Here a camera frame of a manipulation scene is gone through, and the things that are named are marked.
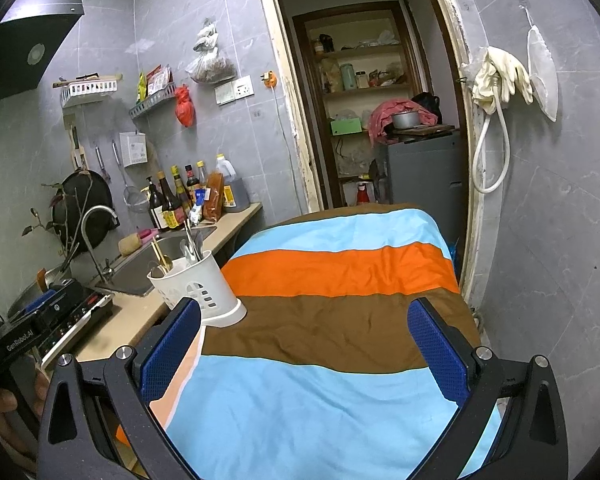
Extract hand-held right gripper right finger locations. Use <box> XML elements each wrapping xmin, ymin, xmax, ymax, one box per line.
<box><xmin>407</xmin><ymin>297</ymin><xmax>568</xmax><ymax>480</ymax></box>

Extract metal cooking pot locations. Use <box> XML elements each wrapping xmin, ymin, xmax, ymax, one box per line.
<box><xmin>391</xmin><ymin>110</ymin><xmax>421</xmax><ymax>130</ymax></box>

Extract grey cabinet with pot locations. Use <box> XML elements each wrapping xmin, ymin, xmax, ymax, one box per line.
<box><xmin>375</xmin><ymin>130</ymin><xmax>468</xmax><ymax>266</ymax></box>

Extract white hanging plastic bag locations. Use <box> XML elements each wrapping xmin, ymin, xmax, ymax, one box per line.
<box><xmin>194</xmin><ymin>19</ymin><xmax>220</xmax><ymax>53</ymax></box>

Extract white wall basket rack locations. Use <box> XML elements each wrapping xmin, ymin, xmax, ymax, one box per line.
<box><xmin>60</xmin><ymin>77</ymin><xmax>118</xmax><ymax>109</ymax></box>

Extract hanging metal ladle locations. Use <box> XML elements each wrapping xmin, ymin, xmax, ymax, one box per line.
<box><xmin>96</xmin><ymin>145</ymin><xmax>112</xmax><ymax>185</ymax></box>

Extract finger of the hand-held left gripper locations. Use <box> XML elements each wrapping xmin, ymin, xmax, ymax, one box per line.
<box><xmin>24</xmin><ymin>287</ymin><xmax>58</xmax><ymax>312</ymax></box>
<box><xmin>32</xmin><ymin>279</ymin><xmax>88</xmax><ymax>325</ymax></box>

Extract black range hood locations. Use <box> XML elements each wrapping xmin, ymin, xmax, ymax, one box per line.
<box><xmin>0</xmin><ymin>0</ymin><xmax>86</xmax><ymax>108</ymax></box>

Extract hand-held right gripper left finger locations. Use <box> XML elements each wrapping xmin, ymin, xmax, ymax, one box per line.
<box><xmin>37</xmin><ymin>297</ymin><xmax>203</xmax><ymax>480</ymax></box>

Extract white wall box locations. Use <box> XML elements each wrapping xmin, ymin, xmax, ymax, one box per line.
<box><xmin>119</xmin><ymin>131</ymin><xmax>147</xmax><ymax>168</ymax></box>

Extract black wok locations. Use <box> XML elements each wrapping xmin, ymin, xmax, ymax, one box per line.
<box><xmin>51</xmin><ymin>169</ymin><xmax>116</xmax><ymax>251</ymax></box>

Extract dark sauce bottle yellow label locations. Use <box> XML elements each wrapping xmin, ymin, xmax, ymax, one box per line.
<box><xmin>157</xmin><ymin>170</ymin><xmax>185</xmax><ymax>231</ymax></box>

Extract white plastic utensil holder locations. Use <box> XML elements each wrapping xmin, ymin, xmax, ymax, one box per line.
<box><xmin>146</xmin><ymin>250</ymin><xmax>247</xmax><ymax>328</ymax></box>

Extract red white seasoning packets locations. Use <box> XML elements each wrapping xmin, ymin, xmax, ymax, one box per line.
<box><xmin>146</xmin><ymin>64</ymin><xmax>173</xmax><ymax>96</ymax></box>

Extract pink cloth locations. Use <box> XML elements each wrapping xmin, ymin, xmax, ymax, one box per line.
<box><xmin>367</xmin><ymin>99</ymin><xmax>438</xmax><ymax>141</ymax></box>

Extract large cooking oil jug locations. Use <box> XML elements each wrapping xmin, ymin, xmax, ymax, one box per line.
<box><xmin>215</xmin><ymin>153</ymin><xmax>251</xmax><ymax>213</ymax></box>

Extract white mesh bag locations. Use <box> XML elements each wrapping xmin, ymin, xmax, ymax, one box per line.
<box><xmin>520</xmin><ymin>5</ymin><xmax>560</xmax><ymax>123</ymax></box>

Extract cream rubber gloves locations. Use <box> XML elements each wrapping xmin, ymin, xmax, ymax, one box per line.
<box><xmin>472</xmin><ymin>46</ymin><xmax>535</xmax><ymax>115</ymax></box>

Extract grey wall shelf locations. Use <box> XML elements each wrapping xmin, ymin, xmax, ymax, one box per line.
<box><xmin>129</xmin><ymin>85</ymin><xmax>177</xmax><ymax>120</ymax></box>

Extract white door frame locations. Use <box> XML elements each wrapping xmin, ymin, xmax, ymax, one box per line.
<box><xmin>252</xmin><ymin>0</ymin><xmax>491</xmax><ymax>311</ymax></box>

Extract dark pump bottle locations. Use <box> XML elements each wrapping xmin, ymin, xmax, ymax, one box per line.
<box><xmin>146</xmin><ymin>176</ymin><xmax>167</xmax><ymax>233</ymax></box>

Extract white hose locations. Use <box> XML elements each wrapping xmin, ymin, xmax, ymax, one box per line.
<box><xmin>471</xmin><ymin>77</ymin><xmax>511</xmax><ymax>193</ymax></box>

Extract green box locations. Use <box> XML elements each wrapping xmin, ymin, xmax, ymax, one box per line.
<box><xmin>330</xmin><ymin>117</ymin><xmax>363</xmax><ymax>136</ymax></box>

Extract black bag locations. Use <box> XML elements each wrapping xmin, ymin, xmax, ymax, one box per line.
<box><xmin>411</xmin><ymin>91</ymin><xmax>441</xmax><ymax>121</ymax></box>

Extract tall dark sauce bottle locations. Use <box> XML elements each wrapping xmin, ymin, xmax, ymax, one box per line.
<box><xmin>170</xmin><ymin>165</ymin><xmax>191</xmax><ymax>216</ymax></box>

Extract dry plant branch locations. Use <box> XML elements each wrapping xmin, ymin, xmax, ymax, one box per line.
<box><xmin>22</xmin><ymin>170</ymin><xmax>96</xmax><ymax>271</ymax></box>

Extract wooden chopping board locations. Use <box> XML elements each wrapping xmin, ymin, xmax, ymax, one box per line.
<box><xmin>390</xmin><ymin>124</ymin><xmax>456</xmax><ymax>136</ymax></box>

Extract hanging metal strainer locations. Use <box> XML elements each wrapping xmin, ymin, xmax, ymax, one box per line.
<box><xmin>111</xmin><ymin>140</ymin><xmax>143</xmax><ymax>213</ymax></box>

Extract steel kitchen sink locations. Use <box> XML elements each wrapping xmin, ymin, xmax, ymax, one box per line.
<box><xmin>96</xmin><ymin>225</ymin><xmax>218</xmax><ymax>297</ymax></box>

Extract clear bag of brown contents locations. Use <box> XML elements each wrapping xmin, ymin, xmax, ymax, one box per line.
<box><xmin>185</xmin><ymin>47</ymin><xmax>236</xmax><ymax>83</ymax></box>

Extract white power cable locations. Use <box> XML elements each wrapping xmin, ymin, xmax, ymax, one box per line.
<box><xmin>272</xmin><ymin>85</ymin><xmax>306</xmax><ymax>216</ymax></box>

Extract black induction cooker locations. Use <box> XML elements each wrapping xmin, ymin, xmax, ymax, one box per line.
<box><xmin>40</xmin><ymin>287</ymin><xmax>116</xmax><ymax>363</ymax></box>

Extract wooden wall knife rack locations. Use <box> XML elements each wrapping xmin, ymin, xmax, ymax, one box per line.
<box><xmin>70</xmin><ymin>112</ymin><xmax>88</xmax><ymax>168</ymax></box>

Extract metal kitchen faucet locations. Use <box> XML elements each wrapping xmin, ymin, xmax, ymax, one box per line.
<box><xmin>80</xmin><ymin>205</ymin><xmax>121</xmax><ymax>283</ymax></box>

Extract striped blue orange brown cloth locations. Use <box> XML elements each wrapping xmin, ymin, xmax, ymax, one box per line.
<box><xmin>115</xmin><ymin>204</ymin><xmax>506</xmax><ymax>480</ymax></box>

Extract orange seasoning packet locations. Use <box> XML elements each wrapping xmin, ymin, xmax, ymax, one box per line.
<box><xmin>201</xmin><ymin>172</ymin><xmax>226</xmax><ymax>223</ymax></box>

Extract white wall socket panel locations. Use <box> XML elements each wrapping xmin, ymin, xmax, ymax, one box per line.
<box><xmin>215</xmin><ymin>75</ymin><xmax>255</xmax><ymax>106</ymax></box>

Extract red plastic bag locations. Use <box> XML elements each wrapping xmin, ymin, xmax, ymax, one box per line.
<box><xmin>174</xmin><ymin>85</ymin><xmax>196</xmax><ymax>128</ymax></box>

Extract dark wooden shelf cabinet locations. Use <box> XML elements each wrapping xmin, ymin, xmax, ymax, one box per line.
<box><xmin>292</xmin><ymin>0</ymin><xmax>421</xmax><ymax>211</ymax></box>

